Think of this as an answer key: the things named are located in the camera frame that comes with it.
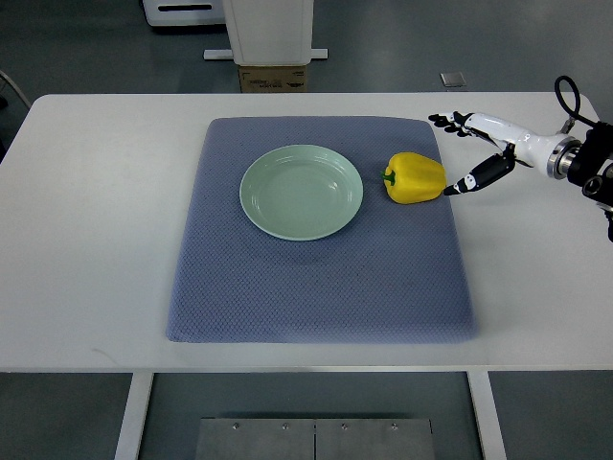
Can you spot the white pedestal column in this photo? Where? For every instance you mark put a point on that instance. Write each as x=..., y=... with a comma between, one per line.
x=270, y=32

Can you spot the right white table leg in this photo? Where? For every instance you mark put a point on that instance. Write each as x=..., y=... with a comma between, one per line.
x=489, y=430

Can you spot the cardboard box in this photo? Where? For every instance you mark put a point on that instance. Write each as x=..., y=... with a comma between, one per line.
x=272, y=79

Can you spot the blue quilted mat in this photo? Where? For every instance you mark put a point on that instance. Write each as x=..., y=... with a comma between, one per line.
x=393, y=275

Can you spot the white cabinet with slot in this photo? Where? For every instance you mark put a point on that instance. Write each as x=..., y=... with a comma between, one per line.
x=183, y=13

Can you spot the light green plate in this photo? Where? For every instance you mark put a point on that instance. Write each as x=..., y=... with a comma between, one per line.
x=301, y=193

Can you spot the white pedestal base bar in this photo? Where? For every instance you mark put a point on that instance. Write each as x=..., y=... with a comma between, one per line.
x=227, y=54

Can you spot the white chair edge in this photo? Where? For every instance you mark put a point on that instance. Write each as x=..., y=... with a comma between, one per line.
x=7, y=80

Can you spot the yellow bell pepper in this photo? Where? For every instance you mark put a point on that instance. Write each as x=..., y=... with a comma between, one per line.
x=411, y=178

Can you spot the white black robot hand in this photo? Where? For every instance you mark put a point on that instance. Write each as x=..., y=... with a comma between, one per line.
x=516, y=145

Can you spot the grey floor plate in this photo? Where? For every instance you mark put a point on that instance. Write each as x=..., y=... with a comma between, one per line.
x=453, y=79

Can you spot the white table leg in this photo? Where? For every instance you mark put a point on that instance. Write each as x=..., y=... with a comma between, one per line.
x=489, y=430
x=135, y=415

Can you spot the metal base plate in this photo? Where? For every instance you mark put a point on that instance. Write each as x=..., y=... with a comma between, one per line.
x=315, y=438

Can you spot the left white table leg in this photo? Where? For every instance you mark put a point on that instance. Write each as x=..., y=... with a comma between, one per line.
x=135, y=415

